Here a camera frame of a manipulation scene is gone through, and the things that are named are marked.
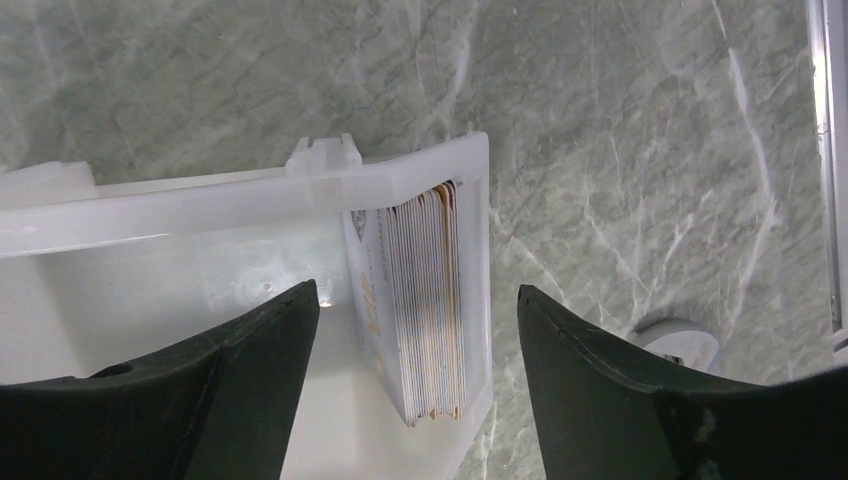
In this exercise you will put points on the aluminium rail right side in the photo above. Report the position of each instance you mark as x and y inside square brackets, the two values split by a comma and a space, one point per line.
[827, 20]

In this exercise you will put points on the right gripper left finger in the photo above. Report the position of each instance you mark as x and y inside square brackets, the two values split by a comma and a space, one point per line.
[218, 405]

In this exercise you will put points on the clear plastic bin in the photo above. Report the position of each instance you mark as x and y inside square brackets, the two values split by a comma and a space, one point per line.
[95, 275]

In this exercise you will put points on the stack of credit cards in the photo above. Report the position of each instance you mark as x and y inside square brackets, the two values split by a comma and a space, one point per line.
[404, 264]

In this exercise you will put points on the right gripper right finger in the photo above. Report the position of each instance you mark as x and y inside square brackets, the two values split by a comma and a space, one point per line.
[607, 409]

